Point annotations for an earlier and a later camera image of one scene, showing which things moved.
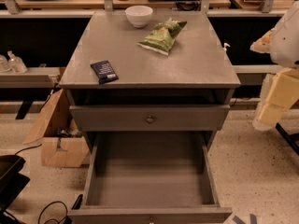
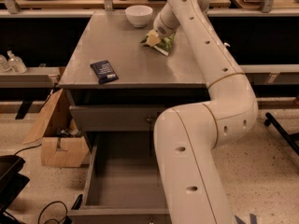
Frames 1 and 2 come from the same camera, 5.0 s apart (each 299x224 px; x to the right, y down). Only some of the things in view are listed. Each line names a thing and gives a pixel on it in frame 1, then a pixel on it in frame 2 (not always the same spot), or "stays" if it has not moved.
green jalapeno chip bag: [162, 35] stays
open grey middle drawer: [149, 177] stays
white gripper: [286, 46] to [162, 29]
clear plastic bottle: [16, 64] stays
